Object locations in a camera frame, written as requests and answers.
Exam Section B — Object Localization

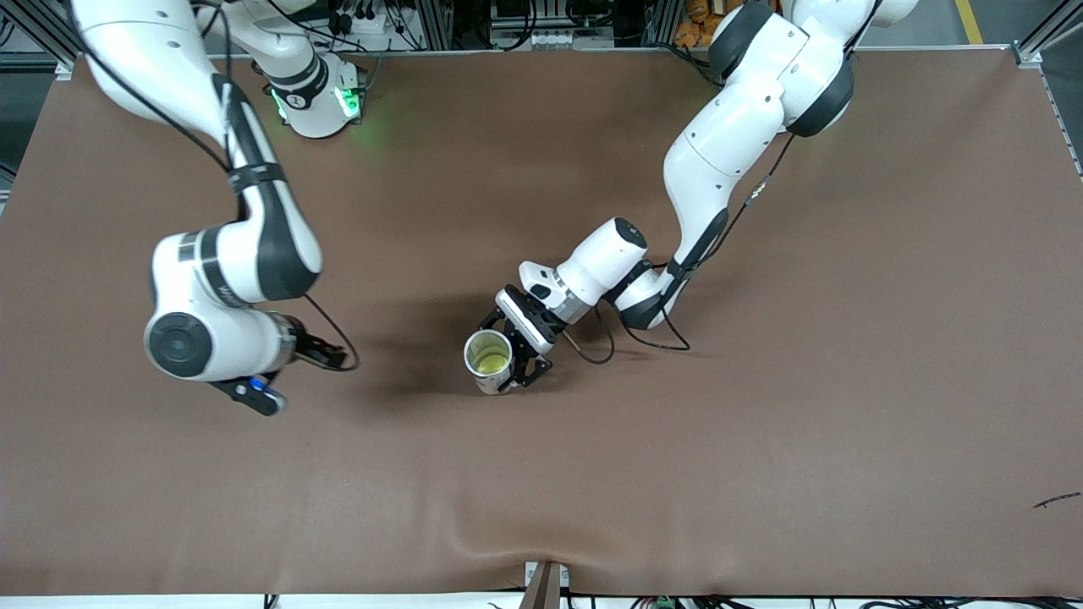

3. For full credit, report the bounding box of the yellow tennis ball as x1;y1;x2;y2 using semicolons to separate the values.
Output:
472;338;510;375

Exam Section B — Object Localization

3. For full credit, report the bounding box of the white blue tennis ball can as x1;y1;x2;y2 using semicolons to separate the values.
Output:
463;329;519;396

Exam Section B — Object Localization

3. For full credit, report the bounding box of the grey table edge clamp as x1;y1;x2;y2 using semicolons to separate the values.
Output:
518;561;570;609

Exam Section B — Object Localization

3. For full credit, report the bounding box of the white terminal block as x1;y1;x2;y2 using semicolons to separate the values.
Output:
525;30;614;50

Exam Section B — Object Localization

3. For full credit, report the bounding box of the brown table mat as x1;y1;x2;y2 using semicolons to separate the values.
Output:
0;47;1083;597

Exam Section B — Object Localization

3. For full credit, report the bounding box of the white power strip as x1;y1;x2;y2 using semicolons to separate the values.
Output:
306;4;400;43

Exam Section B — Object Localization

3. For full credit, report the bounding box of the orange packaged goods pile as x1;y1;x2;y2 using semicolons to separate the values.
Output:
674;0;718;47

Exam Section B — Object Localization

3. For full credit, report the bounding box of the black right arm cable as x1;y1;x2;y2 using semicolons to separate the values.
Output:
63;0;360;373

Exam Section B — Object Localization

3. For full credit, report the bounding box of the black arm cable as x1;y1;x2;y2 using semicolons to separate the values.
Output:
563;0;885;366
63;0;360;373

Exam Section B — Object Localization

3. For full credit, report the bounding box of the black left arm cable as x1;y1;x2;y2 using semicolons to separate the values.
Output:
563;0;885;366

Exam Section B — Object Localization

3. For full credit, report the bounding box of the silver aluminium frame strut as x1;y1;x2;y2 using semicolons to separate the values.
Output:
0;0;81;81
1011;0;1083;69

